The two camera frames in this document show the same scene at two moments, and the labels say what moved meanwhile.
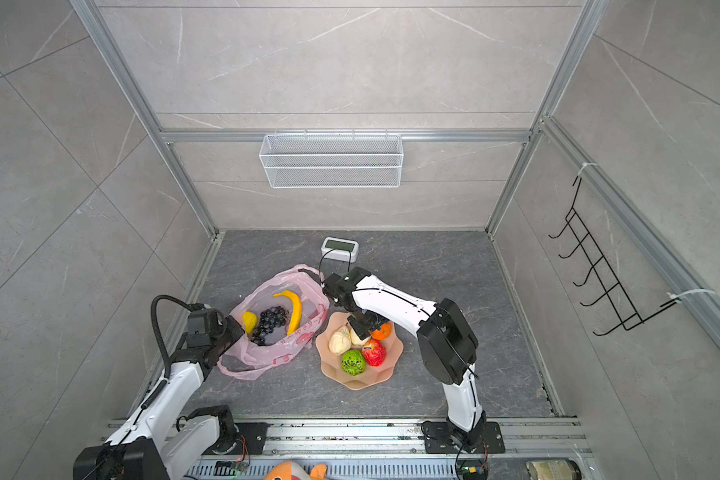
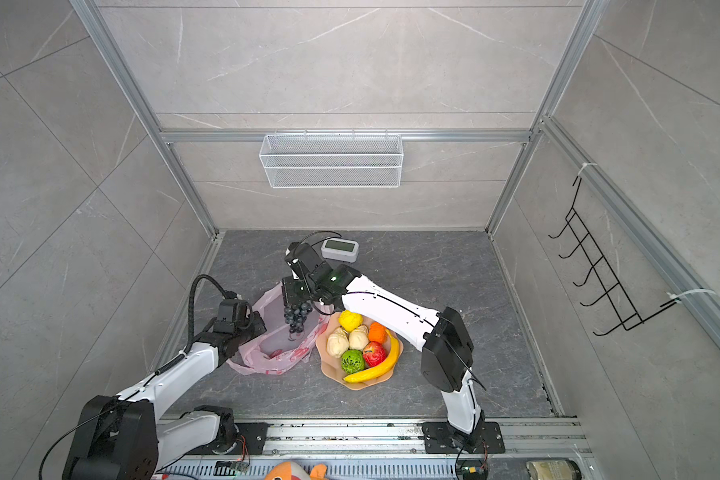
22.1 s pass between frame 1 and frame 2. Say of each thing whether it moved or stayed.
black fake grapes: moved
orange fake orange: stayed
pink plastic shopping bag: moved
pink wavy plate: stayed
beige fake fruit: stayed
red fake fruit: stayed
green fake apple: stayed
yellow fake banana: moved
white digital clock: stayed
